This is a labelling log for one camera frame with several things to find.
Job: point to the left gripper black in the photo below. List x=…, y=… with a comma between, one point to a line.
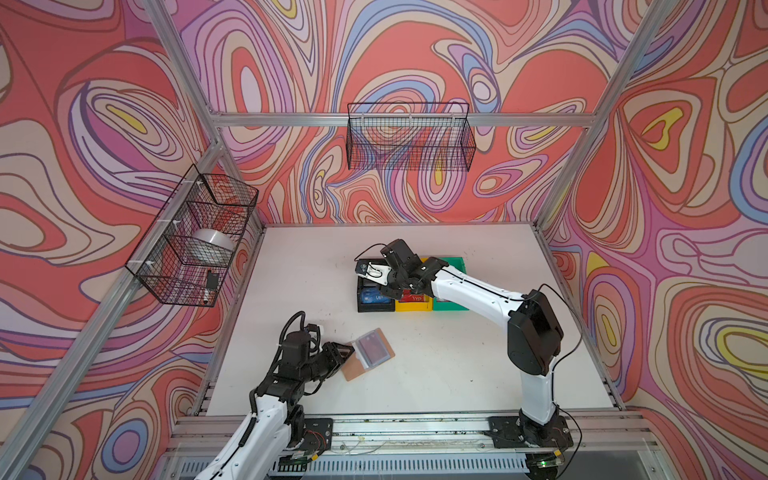
x=331, y=357

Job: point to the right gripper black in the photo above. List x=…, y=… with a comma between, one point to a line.
x=391, y=292

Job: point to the tan leather card holder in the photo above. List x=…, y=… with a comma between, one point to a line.
x=355, y=366

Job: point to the blue VIP credit card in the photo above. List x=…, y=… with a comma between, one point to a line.
x=372, y=296

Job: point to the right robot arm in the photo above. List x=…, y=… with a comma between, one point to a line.
x=533, y=332

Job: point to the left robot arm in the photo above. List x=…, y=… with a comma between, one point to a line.
x=275, y=431

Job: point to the red card lower yellow bin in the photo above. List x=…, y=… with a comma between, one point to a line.
x=409, y=297

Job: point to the yellow storage bin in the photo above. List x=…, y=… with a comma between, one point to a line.
x=414, y=307

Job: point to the black storage bin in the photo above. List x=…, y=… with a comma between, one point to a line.
x=361, y=284

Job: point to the green storage bin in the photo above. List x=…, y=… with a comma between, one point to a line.
x=445, y=287

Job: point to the small black device in basket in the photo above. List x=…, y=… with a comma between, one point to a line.
x=212, y=282

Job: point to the grey tape roll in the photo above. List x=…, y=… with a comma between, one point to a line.
x=211, y=247

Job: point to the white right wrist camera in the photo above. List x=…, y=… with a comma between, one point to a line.
x=373, y=272

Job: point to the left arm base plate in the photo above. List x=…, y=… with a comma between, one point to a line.
x=313, y=436

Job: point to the back wall wire basket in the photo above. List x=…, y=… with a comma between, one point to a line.
x=409, y=136

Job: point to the wall wire basket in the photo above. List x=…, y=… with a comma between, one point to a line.
x=186, y=256
x=409, y=136

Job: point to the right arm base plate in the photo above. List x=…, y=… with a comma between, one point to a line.
x=519, y=431

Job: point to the left wall wire basket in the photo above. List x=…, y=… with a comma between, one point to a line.
x=186, y=256

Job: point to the aluminium front rail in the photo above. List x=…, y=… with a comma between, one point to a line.
x=431, y=433

